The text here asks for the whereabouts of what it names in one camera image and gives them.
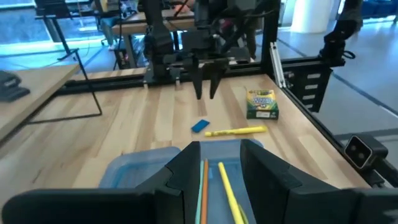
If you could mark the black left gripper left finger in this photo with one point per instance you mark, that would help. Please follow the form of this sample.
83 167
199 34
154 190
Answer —
180 193

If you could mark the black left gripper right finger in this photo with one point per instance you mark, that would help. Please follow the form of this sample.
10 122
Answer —
267 193

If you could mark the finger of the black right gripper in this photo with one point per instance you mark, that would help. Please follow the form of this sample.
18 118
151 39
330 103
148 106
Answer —
217 77
196 77

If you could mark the orange pencil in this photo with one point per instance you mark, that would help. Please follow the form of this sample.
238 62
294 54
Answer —
204 193

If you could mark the yellow pen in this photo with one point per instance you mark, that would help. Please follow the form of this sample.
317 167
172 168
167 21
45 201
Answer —
228 189

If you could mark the blue eraser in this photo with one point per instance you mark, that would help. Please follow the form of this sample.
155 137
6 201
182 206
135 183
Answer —
200 126

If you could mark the crayon box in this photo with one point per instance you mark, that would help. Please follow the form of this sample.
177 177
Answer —
261 104

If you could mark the yellow highlighter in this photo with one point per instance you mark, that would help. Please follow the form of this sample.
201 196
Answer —
236 131

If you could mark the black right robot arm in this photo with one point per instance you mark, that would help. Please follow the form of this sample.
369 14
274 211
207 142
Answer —
158 40

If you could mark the blue plastic pencil case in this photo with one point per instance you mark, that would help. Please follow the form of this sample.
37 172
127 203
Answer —
136 169

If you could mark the wooden background table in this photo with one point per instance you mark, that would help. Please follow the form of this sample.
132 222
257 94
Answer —
133 26

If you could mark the person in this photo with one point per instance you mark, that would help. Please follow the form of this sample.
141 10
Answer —
109 28

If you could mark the white cylindrical column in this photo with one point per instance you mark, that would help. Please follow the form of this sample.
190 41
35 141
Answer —
314 15

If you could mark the wooden shelf riser, black legs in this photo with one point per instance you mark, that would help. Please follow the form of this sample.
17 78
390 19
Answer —
37 84

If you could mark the black metal stand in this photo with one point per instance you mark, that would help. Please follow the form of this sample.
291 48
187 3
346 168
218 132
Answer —
51 7

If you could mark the black stapler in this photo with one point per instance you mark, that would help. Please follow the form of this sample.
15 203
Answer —
11 87

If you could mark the black table-level camera box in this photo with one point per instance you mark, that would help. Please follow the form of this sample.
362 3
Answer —
363 151

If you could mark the black jointed mount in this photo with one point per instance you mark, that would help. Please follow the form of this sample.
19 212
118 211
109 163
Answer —
334 40

